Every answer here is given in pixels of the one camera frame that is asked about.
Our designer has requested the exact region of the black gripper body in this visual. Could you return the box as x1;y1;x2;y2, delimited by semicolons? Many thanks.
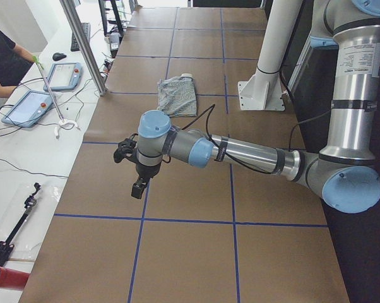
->
135;157;161;183

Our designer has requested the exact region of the navy white striped polo shirt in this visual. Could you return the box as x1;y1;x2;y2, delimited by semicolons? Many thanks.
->
157;73;197;117

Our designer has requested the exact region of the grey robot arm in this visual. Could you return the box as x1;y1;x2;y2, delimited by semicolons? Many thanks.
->
129;1;380;213

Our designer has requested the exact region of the white grabber stick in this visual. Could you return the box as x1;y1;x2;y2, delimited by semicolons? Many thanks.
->
32;56;80;140

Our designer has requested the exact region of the far blue teach pendant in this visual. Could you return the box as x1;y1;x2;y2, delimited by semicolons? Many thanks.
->
47;62;83;92

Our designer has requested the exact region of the blue teach pendant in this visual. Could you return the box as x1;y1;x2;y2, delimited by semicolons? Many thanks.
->
1;90;53;128
47;62;83;92

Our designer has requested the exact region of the near blue teach pendant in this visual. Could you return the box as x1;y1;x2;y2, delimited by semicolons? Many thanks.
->
1;90;53;128

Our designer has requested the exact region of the black keyboard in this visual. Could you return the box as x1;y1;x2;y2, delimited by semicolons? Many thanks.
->
70;21;92;53

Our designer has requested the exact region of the black computer mouse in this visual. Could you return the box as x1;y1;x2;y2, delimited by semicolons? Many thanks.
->
52;52;67;61

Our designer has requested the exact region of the red cylinder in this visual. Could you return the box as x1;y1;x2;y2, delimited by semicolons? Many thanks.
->
0;266;30;290

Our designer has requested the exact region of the person in dark shirt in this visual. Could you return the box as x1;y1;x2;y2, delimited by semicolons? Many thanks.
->
0;31;35;98

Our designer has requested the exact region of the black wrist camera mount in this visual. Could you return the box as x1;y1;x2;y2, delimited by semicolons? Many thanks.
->
113;133;138;163

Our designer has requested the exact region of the black left braided cable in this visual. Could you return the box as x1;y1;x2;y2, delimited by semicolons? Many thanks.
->
160;103;335;175

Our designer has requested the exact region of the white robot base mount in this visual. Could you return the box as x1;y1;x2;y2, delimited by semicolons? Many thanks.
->
238;0;303;111

